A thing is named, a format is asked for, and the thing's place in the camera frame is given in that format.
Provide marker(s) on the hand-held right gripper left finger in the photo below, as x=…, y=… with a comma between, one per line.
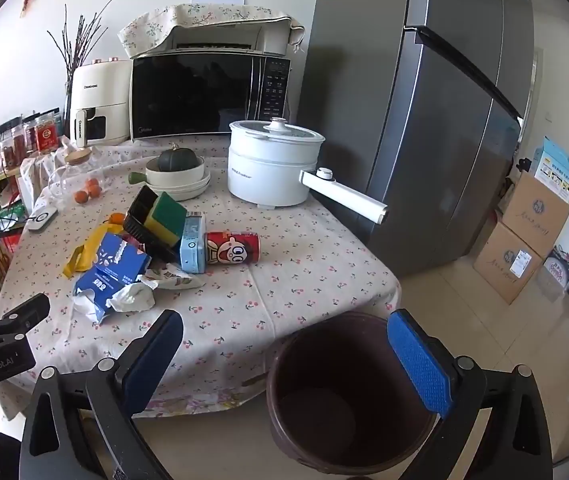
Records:
x=150, y=360

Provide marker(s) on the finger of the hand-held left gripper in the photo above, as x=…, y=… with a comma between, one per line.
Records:
x=19, y=316

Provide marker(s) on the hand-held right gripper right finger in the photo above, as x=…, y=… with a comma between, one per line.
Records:
x=419, y=365

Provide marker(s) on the white tissue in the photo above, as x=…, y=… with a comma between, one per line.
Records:
x=132, y=299

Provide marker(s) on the snack wrapper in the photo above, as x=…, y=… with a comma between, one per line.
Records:
x=174, y=280

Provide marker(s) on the yellow wrapper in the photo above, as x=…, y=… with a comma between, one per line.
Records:
x=82, y=255

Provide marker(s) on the brown trash bin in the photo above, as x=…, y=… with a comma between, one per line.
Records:
x=324, y=360

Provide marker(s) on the blue paper carton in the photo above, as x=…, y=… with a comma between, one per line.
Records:
x=109, y=265

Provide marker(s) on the light blue tin box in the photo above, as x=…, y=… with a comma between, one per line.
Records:
x=192, y=245

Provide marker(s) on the red drink can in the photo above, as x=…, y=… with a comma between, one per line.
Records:
x=234, y=249

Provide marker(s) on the black plastic tray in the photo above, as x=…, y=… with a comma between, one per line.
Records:
x=136, y=215

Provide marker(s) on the green and yellow sponge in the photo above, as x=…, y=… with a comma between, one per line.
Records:
x=169, y=210

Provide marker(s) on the white oval device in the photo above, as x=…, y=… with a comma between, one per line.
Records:
x=42, y=218

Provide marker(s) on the white paper bag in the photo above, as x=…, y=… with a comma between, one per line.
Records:
x=32, y=185

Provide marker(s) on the small tangerine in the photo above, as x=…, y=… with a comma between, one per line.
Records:
x=95, y=191
x=81, y=196
x=92, y=181

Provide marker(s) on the orange fruit piece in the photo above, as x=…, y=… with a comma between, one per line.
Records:
x=115, y=219

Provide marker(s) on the glass jar with cork lid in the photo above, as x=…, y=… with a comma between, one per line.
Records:
x=72, y=177

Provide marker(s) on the floral tablecloth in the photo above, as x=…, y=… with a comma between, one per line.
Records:
x=289, y=285

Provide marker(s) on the red spice jar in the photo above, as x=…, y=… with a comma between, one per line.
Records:
x=30, y=137
x=46, y=135
x=12, y=152

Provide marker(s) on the white shallow bowl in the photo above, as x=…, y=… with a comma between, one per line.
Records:
x=184, y=191

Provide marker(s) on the dark green squash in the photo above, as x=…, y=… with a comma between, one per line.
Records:
x=178, y=159

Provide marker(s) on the white electric pot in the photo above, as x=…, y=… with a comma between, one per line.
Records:
x=264, y=175

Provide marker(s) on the grey refrigerator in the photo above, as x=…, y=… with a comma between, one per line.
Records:
x=414, y=135

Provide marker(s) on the light blue printed box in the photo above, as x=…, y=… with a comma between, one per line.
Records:
x=557, y=167

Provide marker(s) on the cream air fryer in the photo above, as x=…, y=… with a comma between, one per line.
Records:
x=104, y=90

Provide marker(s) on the black microwave oven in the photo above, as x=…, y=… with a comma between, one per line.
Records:
x=199, y=95

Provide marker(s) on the dried twigs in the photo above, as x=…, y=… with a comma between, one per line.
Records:
x=79, y=40

